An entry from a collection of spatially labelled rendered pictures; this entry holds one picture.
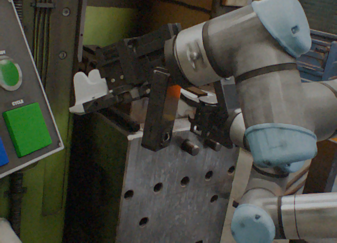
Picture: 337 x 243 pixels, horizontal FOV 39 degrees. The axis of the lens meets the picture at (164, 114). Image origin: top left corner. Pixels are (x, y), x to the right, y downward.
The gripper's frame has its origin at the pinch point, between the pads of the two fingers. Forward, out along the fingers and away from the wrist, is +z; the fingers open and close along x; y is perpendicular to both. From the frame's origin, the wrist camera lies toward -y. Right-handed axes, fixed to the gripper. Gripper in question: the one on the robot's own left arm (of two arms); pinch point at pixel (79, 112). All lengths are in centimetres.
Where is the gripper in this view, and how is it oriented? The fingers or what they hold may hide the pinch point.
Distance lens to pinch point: 73.5
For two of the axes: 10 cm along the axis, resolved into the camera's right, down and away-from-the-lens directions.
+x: -4.7, 1.8, -8.6
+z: -8.3, 2.4, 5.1
